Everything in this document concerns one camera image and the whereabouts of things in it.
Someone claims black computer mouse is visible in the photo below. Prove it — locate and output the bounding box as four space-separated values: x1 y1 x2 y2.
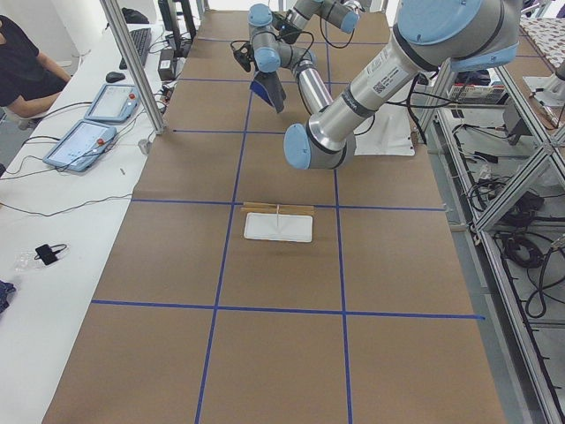
105 72 125 84

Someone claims aluminium frame post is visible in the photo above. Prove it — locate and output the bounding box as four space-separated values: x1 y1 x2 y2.
100 0 165 135

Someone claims black power brick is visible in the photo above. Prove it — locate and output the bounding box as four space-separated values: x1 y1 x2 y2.
157 48 177 81

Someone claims teach pendant tablet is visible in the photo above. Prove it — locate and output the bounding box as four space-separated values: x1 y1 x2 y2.
42 119 117 172
85 83 139 124

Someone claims black keyboard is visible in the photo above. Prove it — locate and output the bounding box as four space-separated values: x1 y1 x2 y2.
129 27 152 67

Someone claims upper teach pendant tablet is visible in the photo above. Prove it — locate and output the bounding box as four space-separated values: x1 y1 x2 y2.
85 83 139 124

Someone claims grey blue towel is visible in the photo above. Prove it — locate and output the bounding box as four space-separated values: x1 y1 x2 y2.
250 71 286 113

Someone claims person in black shirt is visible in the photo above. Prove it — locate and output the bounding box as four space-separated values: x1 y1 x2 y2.
1 16 71 118

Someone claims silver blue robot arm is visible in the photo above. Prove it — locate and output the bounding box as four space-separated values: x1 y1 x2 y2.
241 1 522 170
272 0 365 34

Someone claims small black adapter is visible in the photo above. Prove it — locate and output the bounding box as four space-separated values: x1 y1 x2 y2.
34 244 68 266

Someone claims lower teach pendant tablet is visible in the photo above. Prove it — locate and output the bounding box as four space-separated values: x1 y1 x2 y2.
42 119 117 172

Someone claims black monitor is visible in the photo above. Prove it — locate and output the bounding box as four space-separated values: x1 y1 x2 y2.
157 0 197 58

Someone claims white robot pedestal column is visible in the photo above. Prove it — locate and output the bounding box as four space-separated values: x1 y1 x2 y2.
355 104 415 156

